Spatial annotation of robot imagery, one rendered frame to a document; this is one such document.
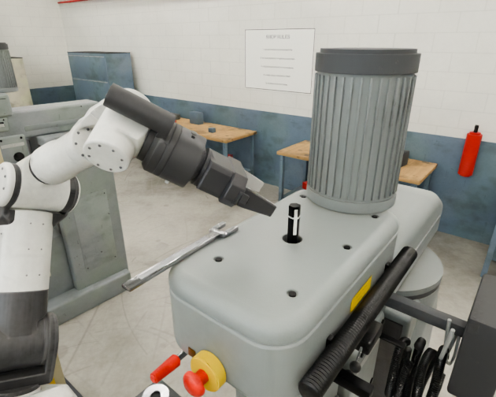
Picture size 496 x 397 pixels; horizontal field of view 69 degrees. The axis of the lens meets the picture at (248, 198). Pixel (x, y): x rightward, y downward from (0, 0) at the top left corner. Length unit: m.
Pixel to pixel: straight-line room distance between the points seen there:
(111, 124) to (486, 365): 0.82
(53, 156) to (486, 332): 0.85
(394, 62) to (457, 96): 4.09
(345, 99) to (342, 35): 4.48
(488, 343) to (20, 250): 0.89
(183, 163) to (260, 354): 0.29
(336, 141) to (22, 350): 0.68
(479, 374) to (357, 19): 4.59
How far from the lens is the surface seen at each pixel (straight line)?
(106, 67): 7.76
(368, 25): 5.07
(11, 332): 0.77
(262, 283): 0.56
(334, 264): 0.62
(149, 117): 0.53
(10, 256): 0.76
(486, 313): 0.90
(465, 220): 5.12
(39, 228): 0.77
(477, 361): 0.93
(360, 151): 0.75
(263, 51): 5.84
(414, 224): 1.14
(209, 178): 0.56
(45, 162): 0.70
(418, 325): 1.27
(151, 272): 0.59
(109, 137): 0.53
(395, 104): 0.75
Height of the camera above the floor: 2.22
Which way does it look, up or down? 24 degrees down
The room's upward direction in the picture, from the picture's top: straight up
